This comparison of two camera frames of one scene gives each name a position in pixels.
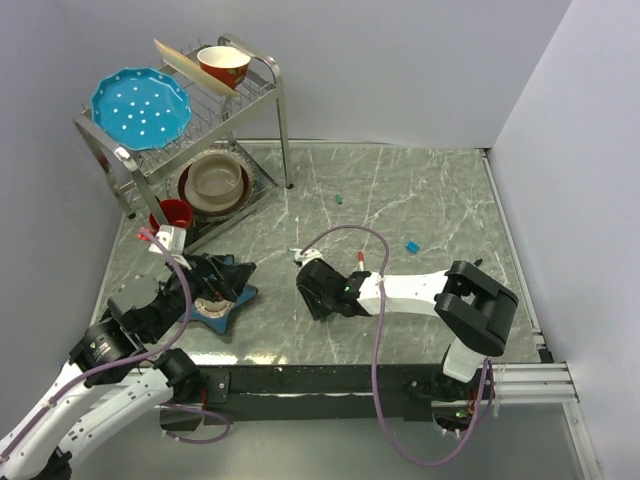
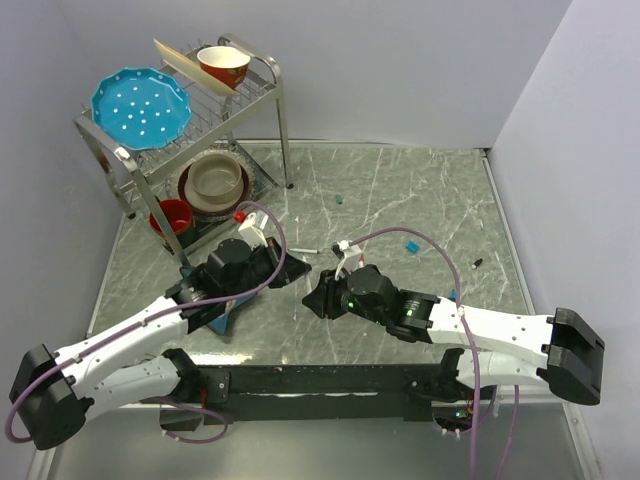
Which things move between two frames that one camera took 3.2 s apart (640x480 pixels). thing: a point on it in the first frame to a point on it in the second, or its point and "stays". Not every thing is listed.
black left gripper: x=229 y=280 to x=291 y=269
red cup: x=178 y=213 stays
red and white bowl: x=228 y=63 stays
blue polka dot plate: x=141 y=108 stays
